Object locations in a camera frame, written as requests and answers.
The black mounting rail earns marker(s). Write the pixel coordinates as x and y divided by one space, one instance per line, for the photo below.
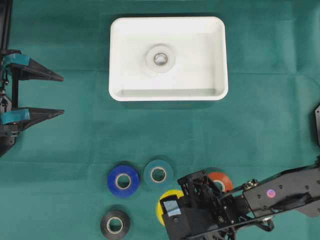
5 22

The blue tape roll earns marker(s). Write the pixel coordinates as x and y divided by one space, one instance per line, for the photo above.
116 173

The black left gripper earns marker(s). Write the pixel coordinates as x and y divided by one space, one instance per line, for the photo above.
15 67

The red tape roll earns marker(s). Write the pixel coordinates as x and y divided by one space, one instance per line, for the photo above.
221 180

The white tape roll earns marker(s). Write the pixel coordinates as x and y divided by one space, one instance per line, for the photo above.
160 59

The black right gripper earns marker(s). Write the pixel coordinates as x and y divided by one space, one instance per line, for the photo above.
227 212

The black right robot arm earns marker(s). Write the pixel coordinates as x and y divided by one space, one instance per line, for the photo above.
292 189

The white rectangular plastic case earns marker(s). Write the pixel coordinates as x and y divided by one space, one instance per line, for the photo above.
200 72

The green tape roll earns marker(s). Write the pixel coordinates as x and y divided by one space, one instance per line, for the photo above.
151 167

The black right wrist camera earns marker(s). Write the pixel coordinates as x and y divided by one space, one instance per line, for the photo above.
181 221

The black tape roll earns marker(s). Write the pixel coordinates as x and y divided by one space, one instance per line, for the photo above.
105 227

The green table cloth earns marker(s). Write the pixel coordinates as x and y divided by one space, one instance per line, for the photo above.
53 181

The yellow tape roll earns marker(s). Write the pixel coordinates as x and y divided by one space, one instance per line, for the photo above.
158 210

